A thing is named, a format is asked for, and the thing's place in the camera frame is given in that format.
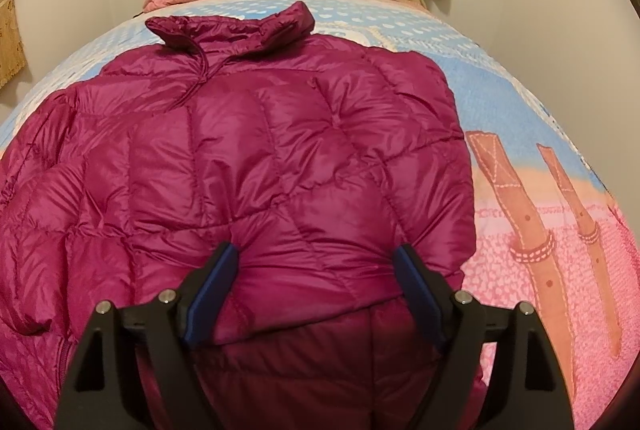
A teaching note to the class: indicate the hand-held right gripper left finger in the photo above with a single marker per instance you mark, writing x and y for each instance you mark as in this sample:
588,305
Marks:
206,305

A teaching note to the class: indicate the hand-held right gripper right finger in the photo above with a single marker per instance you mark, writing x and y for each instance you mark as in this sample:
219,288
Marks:
419,300

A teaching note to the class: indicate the magenta quilted down jacket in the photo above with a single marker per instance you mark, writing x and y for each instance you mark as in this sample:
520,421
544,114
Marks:
240,190

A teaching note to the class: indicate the printed blue pink blanket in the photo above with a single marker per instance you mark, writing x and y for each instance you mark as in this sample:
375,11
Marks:
525,190

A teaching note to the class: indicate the beige patterned side curtain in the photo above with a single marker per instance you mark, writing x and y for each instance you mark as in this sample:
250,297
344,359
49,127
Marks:
11,40

